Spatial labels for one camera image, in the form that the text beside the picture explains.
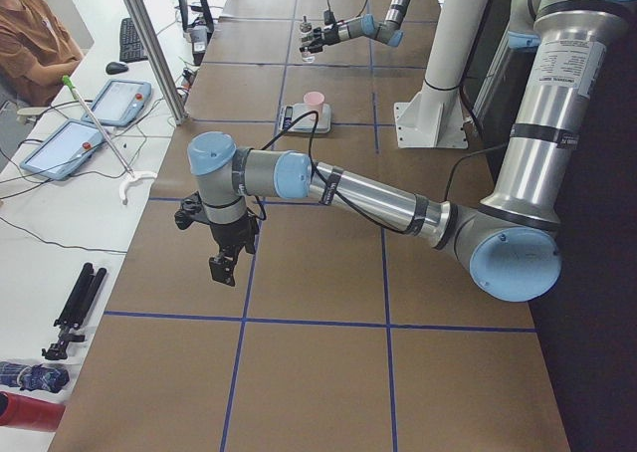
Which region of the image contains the silver digital kitchen scale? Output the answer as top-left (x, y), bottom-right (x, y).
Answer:
top-left (278, 103), bottom-right (332, 134)

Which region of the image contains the glass sauce bottle metal spout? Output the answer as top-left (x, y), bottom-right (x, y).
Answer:
top-left (299, 16), bottom-right (315, 64)

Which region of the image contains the aluminium frame post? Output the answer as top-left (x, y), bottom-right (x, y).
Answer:
top-left (122, 0), bottom-right (187, 125)

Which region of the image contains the blue teach pendant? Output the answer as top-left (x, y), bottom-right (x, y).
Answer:
top-left (20, 119), bottom-right (104, 180)
top-left (90, 79), bottom-right (152, 127)

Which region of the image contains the black computer mouse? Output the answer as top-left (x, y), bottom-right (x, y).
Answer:
top-left (105, 62), bottom-right (128, 75)

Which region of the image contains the black device white label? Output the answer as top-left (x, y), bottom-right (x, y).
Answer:
top-left (186, 24), bottom-right (211, 66)

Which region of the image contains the pink plastic cup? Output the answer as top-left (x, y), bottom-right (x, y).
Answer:
top-left (303, 91), bottom-right (325, 117)

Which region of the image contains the red cylinder bottle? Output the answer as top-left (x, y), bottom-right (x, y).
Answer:
top-left (1, 392), bottom-right (66, 432)

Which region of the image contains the near blue teach pendant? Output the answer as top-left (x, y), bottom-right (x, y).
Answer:
top-left (20, 119), bottom-right (104, 180)

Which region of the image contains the black computer keyboard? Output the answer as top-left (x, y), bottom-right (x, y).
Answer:
top-left (119, 18), bottom-right (148, 63)

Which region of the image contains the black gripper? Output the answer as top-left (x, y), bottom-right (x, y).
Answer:
top-left (300, 24), bottom-right (340, 55)
top-left (209, 212), bottom-right (260, 287)

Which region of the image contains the person in brown shirt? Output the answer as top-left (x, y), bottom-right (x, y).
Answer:
top-left (1, 0), bottom-right (84, 107)

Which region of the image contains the black folded tripod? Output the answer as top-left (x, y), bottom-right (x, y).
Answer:
top-left (42, 263), bottom-right (107, 360)

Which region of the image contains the metal grabber stick green handle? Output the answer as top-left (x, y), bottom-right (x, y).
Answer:
top-left (62, 75), bottom-right (157, 205)

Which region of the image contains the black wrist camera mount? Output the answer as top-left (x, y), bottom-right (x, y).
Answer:
top-left (323, 9), bottom-right (337, 29)
top-left (174, 192), bottom-right (208, 231)

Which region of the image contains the far blue teach pendant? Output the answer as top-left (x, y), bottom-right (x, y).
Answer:
top-left (90, 79), bottom-right (152, 127)

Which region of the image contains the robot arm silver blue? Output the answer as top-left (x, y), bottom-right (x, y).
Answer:
top-left (175, 0), bottom-right (636, 302)
top-left (299, 0), bottom-right (411, 63)

